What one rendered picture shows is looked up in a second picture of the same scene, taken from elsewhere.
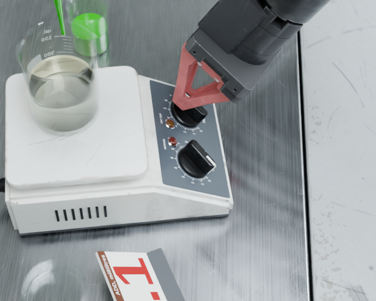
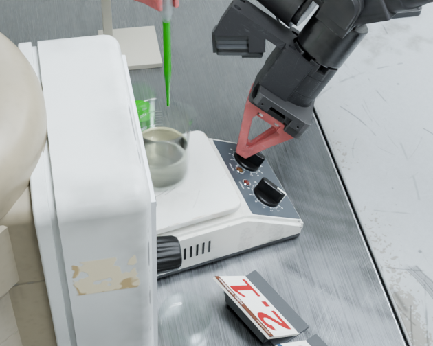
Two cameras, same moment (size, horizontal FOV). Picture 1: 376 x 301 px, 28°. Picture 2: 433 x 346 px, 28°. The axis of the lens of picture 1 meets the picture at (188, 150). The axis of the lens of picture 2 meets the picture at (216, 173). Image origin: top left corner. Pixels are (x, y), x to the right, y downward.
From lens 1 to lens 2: 0.34 m
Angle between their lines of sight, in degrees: 11
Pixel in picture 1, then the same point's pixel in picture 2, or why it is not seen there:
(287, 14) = (328, 62)
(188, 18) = (212, 92)
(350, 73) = (357, 112)
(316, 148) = (348, 172)
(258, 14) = (307, 66)
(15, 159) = not seen: hidden behind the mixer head
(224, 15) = (280, 72)
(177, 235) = (264, 258)
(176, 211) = (262, 237)
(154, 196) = (247, 224)
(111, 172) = (214, 209)
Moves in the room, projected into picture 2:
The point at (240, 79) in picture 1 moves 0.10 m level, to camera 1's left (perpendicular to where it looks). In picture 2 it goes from (300, 118) to (207, 128)
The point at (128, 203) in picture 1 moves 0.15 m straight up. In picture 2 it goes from (227, 235) to (235, 139)
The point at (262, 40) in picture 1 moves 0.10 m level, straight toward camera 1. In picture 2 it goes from (311, 86) to (324, 156)
